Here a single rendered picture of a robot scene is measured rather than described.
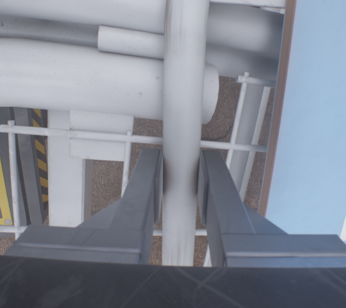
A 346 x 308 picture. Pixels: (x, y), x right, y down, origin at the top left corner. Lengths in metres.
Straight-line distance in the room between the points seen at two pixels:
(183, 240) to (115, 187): 0.58
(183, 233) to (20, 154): 0.27
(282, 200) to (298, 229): 0.03
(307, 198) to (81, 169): 0.17
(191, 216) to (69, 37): 0.14
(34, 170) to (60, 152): 0.17
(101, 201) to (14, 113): 0.46
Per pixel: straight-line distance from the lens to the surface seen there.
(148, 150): 0.15
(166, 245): 0.17
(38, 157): 0.39
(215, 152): 0.15
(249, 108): 0.30
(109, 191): 0.75
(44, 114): 0.60
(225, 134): 0.73
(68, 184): 0.23
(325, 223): 0.21
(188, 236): 0.17
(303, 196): 0.18
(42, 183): 0.41
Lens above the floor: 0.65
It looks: 70 degrees down
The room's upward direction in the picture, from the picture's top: 150 degrees clockwise
